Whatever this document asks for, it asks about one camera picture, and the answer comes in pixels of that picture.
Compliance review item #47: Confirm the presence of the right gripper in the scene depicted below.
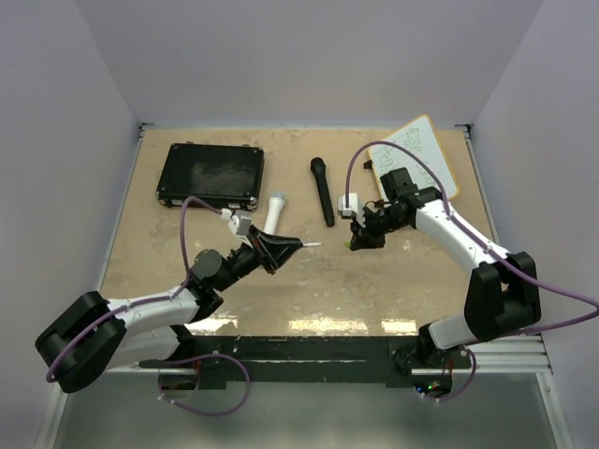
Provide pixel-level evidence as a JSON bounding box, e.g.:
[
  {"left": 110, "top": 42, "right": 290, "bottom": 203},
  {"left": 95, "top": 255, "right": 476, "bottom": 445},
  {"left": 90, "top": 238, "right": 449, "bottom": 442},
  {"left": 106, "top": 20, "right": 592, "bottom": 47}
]
[{"left": 350, "top": 205, "right": 408, "bottom": 250}]

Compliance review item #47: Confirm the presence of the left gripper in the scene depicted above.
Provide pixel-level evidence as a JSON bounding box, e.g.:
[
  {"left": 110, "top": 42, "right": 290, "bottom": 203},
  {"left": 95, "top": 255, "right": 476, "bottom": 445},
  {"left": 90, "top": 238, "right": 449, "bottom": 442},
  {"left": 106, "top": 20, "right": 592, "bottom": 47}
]
[{"left": 214, "top": 224, "right": 301, "bottom": 292}]

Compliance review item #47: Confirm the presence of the yellow framed whiteboard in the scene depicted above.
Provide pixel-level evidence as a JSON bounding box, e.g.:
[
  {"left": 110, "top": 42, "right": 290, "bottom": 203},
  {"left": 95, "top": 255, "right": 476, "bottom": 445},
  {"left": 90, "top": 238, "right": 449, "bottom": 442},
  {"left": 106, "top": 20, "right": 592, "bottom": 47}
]
[{"left": 368, "top": 114, "right": 460, "bottom": 201}]

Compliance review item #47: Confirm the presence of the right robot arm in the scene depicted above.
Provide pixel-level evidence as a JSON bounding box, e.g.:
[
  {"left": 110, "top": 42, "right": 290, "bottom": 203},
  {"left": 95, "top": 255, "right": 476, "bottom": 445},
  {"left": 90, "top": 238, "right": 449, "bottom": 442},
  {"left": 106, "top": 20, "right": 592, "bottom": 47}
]
[{"left": 338, "top": 168, "right": 541, "bottom": 368}]

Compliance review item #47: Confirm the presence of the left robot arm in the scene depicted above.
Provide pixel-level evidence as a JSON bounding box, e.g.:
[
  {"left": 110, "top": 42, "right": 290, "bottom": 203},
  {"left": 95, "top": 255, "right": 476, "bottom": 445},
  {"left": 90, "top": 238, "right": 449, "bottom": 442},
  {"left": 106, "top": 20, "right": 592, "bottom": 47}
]
[{"left": 35, "top": 226, "right": 304, "bottom": 393}]

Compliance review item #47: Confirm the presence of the white microphone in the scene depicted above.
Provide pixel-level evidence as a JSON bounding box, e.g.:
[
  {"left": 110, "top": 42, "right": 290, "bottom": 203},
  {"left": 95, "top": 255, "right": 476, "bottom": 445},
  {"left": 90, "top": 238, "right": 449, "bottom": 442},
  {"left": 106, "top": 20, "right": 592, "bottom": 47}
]
[{"left": 263, "top": 192, "right": 285, "bottom": 235}]

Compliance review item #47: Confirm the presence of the black case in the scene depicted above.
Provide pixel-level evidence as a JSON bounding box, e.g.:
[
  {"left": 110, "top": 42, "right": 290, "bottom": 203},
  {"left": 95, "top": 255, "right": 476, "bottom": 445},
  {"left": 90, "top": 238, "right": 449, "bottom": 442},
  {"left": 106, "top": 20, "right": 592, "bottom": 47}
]
[{"left": 155, "top": 142, "right": 265, "bottom": 211}]

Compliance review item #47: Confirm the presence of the black microphone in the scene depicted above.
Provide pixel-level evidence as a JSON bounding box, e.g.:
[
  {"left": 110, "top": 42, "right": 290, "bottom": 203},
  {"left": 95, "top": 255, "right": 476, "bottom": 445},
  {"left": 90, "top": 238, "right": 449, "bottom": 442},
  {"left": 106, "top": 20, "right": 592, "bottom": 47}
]
[{"left": 310, "top": 157, "right": 335, "bottom": 227}]

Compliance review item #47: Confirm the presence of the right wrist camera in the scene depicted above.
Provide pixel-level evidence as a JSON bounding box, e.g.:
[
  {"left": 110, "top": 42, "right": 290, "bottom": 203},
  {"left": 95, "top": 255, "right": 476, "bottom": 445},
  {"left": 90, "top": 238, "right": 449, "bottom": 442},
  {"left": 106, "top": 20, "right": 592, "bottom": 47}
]
[{"left": 337, "top": 193, "right": 362, "bottom": 220}]

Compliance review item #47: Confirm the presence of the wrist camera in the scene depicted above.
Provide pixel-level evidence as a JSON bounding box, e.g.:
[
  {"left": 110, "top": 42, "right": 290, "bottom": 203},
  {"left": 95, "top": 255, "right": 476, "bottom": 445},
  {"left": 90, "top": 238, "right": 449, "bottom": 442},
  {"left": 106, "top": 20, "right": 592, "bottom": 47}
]
[
  {"left": 221, "top": 208, "right": 252, "bottom": 242},
  {"left": 337, "top": 193, "right": 362, "bottom": 220}
]

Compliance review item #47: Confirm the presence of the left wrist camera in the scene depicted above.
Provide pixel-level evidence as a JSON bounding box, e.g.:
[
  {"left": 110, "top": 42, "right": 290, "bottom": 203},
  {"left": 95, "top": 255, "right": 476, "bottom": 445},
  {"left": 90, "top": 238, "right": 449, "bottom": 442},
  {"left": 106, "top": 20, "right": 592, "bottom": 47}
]
[{"left": 221, "top": 208, "right": 252, "bottom": 242}]

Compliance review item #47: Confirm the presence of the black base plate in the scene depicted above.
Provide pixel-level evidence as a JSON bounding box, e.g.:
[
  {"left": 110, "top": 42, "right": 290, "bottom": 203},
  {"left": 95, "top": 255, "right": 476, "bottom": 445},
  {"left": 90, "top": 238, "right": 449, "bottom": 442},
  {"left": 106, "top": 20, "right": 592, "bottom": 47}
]
[{"left": 139, "top": 334, "right": 474, "bottom": 392}]

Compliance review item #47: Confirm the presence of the aluminium table frame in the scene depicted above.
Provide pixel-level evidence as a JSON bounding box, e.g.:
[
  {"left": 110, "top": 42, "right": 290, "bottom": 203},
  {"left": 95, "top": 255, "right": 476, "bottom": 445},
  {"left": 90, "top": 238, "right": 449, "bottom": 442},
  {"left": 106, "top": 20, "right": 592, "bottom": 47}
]
[{"left": 37, "top": 128, "right": 571, "bottom": 448}]

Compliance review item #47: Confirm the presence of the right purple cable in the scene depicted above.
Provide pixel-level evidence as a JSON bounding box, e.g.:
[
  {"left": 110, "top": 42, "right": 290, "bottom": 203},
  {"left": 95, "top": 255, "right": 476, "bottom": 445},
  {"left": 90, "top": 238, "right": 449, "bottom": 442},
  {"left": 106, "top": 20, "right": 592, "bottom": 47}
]
[{"left": 344, "top": 140, "right": 599, "bottom": 403}]

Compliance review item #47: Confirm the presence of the purple cable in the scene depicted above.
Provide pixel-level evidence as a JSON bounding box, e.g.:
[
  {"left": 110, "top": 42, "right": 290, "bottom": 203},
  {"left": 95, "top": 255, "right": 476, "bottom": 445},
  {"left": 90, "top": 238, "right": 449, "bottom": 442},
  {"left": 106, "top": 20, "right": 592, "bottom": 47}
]
[
  {"left": 344, "top": 140, "right": 599, "bottom": 403},
  {"left": 45, "top": 196, "right": 252, "bottom": 415}
]

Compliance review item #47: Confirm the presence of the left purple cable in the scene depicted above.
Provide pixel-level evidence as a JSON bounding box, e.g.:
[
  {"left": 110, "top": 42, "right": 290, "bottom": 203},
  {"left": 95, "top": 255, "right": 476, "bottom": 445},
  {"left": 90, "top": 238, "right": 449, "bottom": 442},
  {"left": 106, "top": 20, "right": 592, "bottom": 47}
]
[{"left": 45, "top": 196, "right": 252, "bottom": 415}]

